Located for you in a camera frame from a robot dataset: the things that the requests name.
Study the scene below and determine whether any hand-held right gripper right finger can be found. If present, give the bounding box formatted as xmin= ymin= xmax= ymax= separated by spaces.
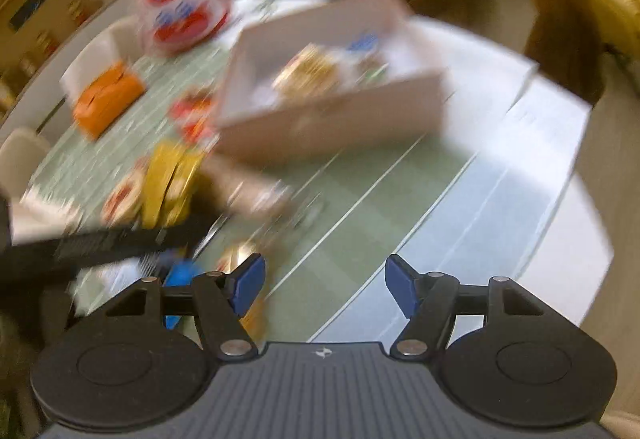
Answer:
xmin=384 ymin=254 xmax=547 ymax=361

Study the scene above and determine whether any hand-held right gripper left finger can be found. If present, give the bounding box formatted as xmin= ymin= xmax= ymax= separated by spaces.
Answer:
xmin=102 ymin=254 xmax=266 ymax=362

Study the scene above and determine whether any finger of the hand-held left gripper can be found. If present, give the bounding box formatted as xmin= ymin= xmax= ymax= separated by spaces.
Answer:
xmin=50 ymin=213 xmax=223 ymax=272

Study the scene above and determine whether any white cardboard box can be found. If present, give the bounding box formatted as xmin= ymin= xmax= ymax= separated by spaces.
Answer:
xmin=214 ymin=0 xmax=451 ymax=161

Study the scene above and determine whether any round red white snack packet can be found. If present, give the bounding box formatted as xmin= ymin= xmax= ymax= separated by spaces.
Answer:
xmin=101 ymin=168 xmax=147 ymax=221

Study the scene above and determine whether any green checked tablecloth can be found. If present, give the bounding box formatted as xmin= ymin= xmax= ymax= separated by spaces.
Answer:
xmin=27 ymin=0 xmax=538 ymax=345

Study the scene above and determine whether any orange tissue box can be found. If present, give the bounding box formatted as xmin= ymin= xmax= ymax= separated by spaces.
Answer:
xmin=72 ymin=60 xmax=147 ymax=141

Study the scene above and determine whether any golden brown snack packet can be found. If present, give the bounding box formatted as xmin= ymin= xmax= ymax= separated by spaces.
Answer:
xmin=272 ymin=44 xmax=342 ymax=98

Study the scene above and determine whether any blue white snack packet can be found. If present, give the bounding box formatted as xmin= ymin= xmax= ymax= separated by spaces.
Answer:
xmin=349 ymin=33 xmax=382 ymax=56

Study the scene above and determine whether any white chair with coat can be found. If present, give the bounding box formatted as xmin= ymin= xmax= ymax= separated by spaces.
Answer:
xmin=467 ymin=0 xmax=543 ymax=57

